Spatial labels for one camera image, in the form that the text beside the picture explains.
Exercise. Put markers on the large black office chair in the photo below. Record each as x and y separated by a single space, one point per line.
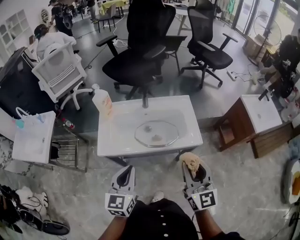
145 35

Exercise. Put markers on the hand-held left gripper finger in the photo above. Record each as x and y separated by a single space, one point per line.
114 179
133 182

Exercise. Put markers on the cardboard box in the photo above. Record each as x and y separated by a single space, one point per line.
252 45

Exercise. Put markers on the brown wooden vanity cabinet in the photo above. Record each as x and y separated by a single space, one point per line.
236 124

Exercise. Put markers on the white ceramic sink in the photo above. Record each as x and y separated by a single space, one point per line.
117 140

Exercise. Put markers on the orange cloth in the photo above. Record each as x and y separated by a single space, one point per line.
296 185

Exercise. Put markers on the small white washbasin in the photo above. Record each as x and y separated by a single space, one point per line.
32 143

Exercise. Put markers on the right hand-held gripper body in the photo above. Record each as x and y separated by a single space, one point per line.
206 199

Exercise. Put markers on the person's white shoe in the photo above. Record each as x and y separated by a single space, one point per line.
157 197

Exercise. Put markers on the white office chair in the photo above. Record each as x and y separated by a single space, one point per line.
61 72

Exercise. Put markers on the white desk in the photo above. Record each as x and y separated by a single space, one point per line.
184 14

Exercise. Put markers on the white wall shelf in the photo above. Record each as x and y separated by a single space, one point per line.
14 30

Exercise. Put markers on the white fluffy bundle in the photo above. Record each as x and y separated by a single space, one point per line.
24 193

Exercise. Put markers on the beige sponge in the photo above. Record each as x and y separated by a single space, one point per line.
191 161

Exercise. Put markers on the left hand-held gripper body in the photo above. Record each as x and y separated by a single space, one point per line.
116 202

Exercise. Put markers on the black vanity faucet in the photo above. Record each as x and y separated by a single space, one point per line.
263 95

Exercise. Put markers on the marble slab table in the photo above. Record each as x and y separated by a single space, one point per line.
4 152

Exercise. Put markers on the white striped sneaker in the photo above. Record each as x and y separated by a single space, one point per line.
44 199

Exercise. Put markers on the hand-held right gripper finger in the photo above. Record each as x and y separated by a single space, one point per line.
209 177
187 177

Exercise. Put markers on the white pump bottle orange label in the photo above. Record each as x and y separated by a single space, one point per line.
103 103

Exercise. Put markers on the black standing fan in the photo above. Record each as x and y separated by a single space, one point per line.
264 39

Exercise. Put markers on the person's right forearm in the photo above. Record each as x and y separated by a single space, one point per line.
207 222

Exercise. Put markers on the white power strip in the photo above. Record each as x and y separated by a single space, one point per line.
230 75

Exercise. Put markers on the black stool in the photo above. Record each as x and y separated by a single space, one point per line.
106 20

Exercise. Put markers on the person's left forearm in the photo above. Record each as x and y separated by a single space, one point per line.
114 228

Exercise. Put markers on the black mesh office chair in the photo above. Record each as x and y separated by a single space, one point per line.
204 28

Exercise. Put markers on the black cabinet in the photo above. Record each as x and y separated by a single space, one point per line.
18 89

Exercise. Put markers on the person's black buttoned shirt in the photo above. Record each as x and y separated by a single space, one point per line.
159 222

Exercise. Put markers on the grey round basin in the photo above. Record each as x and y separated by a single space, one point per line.
284 182

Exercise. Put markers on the black cloth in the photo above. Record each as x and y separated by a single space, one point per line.
54 151

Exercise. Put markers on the round glass lid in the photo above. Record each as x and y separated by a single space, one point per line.
166 131

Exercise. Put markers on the white arched faucet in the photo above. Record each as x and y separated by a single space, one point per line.
17 111

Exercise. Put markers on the yellow covered table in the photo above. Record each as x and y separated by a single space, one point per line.
114 5

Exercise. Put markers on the red label plastic bottle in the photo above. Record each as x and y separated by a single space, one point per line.
68 123

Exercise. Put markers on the dark grey sink faucet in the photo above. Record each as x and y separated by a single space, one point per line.
145 99

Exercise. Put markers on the clothes rack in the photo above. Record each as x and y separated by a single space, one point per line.
230 5

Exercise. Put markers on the chrome rack stand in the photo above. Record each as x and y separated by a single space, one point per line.
70 152

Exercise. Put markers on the black metal sink stand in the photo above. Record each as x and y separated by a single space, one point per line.
117 160

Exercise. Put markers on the teal bottle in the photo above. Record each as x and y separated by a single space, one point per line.
20 123

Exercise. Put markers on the white vanity sink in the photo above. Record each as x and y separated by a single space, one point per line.
262 112

